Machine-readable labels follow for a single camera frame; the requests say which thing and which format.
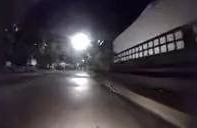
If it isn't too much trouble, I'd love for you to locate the dark asphalt road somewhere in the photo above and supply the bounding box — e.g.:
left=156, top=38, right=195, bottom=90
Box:
left=0, top=69, right=180, bottom=128

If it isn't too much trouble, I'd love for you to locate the large pale building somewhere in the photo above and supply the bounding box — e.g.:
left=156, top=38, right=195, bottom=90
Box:
left=111, top=0, right=197, bottom=73

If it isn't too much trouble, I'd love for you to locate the pale kerb strip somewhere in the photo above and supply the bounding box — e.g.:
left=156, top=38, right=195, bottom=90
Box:
left=91, top=73, right=197, bottom=128

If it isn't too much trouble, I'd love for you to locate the row of trees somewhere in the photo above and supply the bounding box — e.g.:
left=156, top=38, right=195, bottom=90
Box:
left=0, top=19, right=70, bottom=73

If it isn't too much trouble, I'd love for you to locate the street lamp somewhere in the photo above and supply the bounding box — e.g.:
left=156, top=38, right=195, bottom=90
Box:
left=71, top=32, right=92, bottom=52

